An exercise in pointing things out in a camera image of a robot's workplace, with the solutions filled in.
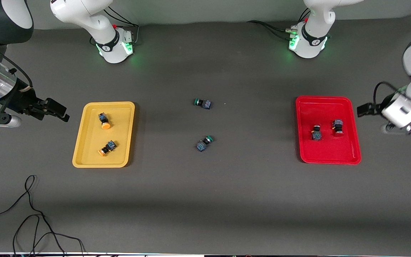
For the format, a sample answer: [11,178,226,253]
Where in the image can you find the yellow push button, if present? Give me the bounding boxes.
[98,140,117,157]
[98,113,112,130]

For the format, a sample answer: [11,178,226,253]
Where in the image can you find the red plastic tray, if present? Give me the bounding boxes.
[295,95,362,165]

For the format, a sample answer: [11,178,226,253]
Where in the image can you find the yellow plastic tray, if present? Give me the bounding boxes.
[72,101,136,168]

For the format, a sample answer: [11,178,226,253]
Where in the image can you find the green push button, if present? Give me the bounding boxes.
[196,135,214,152]
[194,98,212,110]

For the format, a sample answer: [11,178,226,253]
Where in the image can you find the thin black loose cable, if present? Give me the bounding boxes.
[12,214,86,257]
[0,175,67,257]

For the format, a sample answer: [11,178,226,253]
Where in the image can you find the black right arm base cable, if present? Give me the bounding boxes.
[89,6,140,47]

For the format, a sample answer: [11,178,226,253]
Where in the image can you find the black arm base cable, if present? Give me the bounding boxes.
[89,6,140,47]
[247,8,311,40]

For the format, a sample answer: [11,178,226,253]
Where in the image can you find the black left arm base cable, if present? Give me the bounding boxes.
[247,8,311,40]

